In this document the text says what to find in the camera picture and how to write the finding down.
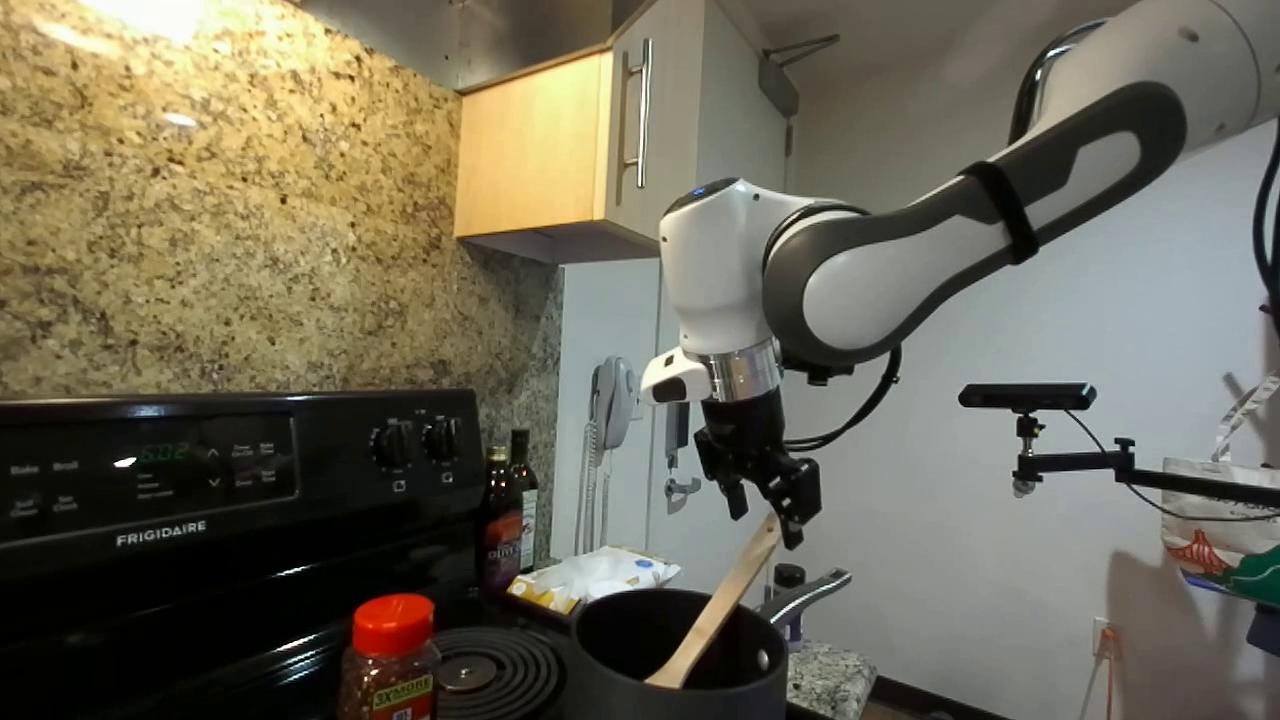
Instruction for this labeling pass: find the dark olive oil bottle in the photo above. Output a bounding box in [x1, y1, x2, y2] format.
[512, 427, 541, 571]

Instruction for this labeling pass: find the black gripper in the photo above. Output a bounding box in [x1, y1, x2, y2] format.
[697, 393, 821, 549]

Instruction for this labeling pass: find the black electric stove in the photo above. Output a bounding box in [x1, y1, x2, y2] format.
[0, 386, 566, 720]

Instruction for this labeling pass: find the black capped seasoning jar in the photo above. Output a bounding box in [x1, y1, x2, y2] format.
[765, 563, 807, 603]

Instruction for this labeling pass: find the dark vinegar bottle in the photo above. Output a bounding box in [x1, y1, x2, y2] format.
[482, 457, 523, 592]

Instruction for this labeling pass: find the dark grey cooking pot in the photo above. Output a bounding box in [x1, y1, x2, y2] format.
[566, 567, 854, 720]

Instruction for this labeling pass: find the wooden upper cabinet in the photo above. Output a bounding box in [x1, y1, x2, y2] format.
[456, 0, 784, 264]

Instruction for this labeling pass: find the wooden spoon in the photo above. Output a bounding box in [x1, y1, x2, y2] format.
[642, 511, 778, 687]

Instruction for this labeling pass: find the red capped spice jar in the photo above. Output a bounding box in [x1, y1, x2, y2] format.
[336, 592, 438, 720]

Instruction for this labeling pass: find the white plastic bag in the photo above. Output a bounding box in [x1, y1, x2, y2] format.
[509, 549, 679, 614]

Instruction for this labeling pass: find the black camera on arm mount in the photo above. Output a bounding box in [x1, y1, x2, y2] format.
[957, 378, 1280, 511]

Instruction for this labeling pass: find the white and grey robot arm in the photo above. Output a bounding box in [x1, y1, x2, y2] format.
[642, 0, 1280, 542]

